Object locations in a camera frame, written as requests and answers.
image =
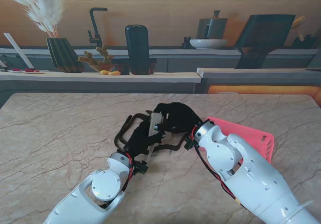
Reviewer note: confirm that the small black holder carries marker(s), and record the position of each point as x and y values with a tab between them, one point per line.
186	43

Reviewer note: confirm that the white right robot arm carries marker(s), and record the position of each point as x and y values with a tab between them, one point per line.
255	173

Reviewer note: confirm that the dark utensil holder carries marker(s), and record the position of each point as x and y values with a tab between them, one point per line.
306	43

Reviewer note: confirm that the yellow and tan toy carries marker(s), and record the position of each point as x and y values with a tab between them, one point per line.
104	71

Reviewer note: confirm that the dark blue rounded container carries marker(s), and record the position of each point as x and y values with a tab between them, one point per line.
137	48

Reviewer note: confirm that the plate with red slices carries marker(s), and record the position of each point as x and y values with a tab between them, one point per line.
30	70

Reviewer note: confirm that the yellow brown cactus plant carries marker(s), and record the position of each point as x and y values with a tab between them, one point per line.
87	58

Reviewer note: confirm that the dark brown woven belt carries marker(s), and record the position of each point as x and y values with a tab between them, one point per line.
170	148

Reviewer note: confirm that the yellow kitchen utensil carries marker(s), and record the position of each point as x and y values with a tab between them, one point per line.
298	23

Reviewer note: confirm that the grey lidded jar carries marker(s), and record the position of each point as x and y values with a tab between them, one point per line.
213	28

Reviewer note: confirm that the white leaning board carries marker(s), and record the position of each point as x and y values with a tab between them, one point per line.
18	50

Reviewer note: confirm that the dark ribbed vase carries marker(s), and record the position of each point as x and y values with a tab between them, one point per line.
62	55

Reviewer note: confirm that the dark angled range hood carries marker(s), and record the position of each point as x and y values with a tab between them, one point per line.
263	33

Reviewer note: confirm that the orange fruit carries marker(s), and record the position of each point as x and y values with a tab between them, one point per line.
114	73

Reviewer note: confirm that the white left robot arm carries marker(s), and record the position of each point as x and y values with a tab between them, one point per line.
85	199

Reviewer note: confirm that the grey kitchen counter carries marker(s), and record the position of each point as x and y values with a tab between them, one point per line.
100	83

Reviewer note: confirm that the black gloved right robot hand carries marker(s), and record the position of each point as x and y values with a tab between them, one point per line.
183	118

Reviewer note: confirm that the white pampas grass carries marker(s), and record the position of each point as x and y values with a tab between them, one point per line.
42	15

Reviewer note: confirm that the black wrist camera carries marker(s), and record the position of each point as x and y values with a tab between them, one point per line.
189	143
140	168

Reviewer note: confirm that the pink plastic storage basket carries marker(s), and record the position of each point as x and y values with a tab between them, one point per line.
253	133

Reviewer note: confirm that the black kitchen faucet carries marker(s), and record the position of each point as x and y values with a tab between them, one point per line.
93	23

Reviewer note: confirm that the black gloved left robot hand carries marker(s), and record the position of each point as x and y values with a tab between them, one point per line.
140	138

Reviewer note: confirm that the white ceramic bowl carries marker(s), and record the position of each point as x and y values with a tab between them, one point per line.
208	44

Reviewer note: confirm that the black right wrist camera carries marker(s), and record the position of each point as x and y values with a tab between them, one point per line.
189	143

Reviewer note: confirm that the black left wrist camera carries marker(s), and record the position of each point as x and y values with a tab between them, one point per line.
140	168

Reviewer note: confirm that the beige woven belt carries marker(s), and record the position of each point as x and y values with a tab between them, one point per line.
155	121

